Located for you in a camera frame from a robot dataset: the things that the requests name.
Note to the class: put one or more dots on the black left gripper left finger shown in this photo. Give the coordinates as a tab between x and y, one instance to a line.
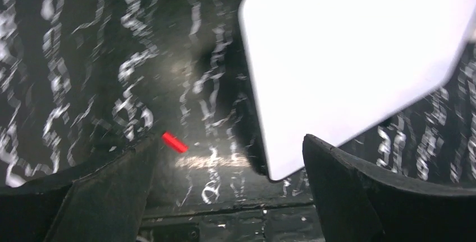
101	199

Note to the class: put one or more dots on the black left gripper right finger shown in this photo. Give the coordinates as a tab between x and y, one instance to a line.
359	201

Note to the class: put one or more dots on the red marker cap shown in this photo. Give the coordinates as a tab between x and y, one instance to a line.
174	143

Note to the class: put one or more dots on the white whiteboard black frame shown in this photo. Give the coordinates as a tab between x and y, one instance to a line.
336	68

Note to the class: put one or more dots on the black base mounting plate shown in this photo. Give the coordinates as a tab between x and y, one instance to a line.
275	221

